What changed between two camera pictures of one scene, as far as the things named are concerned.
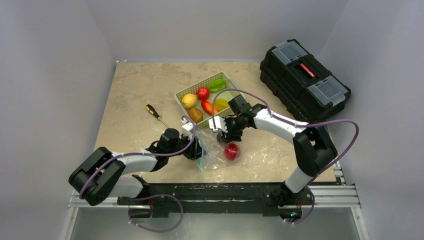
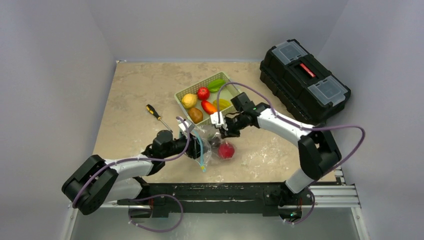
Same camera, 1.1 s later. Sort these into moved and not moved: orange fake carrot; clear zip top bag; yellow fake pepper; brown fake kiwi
Moved: clear zip top bag
Not moved: yellow fake pepper; brown fake kiwi; orange fake carrot
